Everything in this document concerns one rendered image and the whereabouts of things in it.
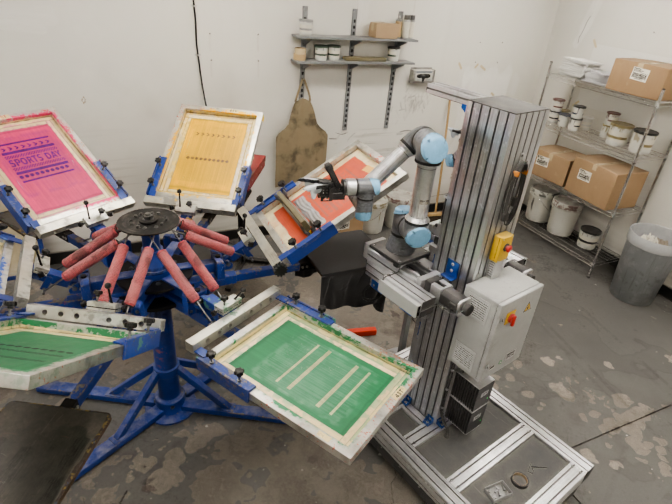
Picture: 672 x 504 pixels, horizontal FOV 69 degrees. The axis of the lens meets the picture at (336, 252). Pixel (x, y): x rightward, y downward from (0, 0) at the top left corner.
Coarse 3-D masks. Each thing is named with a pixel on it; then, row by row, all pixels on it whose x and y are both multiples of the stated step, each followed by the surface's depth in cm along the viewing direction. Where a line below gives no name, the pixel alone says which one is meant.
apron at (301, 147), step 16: (304, 80) 447; (304, 112) 461; (288, 128) 461; (304, 128) 468; (320, 128) 476; (288, 144) 468; (304, 144) 476; (320, 144) 485; (288, 160) 476; (304, 160) 484; (320, 160) 493; (288, 176) 484; (304, 176) 492
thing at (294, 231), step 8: (360, 176) 284; (344, 208) 270; (304, 216) 281; (328, 216) 271; (336, 216) 268; (296, 224) 279; (288, 232) 277; (296, 232) 274; (312, 232) 268; (296, 240) 269
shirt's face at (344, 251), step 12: (336, 240) 318; (348, 240) 319; (360, 240) 320; (312, 252) 302; (324, 252) 303; (336, 252) 304; (348, 252) 305; (360, 252) 307; (324, 264) 291; (336, 264) 292; (348, 264) 293; (360, 264) 294
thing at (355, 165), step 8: (352, 160) 299; (360, 160) 296; (344, 168) 297; (352, 168) 293; (360, 168) 290; (328, 176) 299; (304, 192) 298; (280, 208) 297; (312, 208) 283; (280, 216) 292; (288, 216) 288; (288, 224) 282
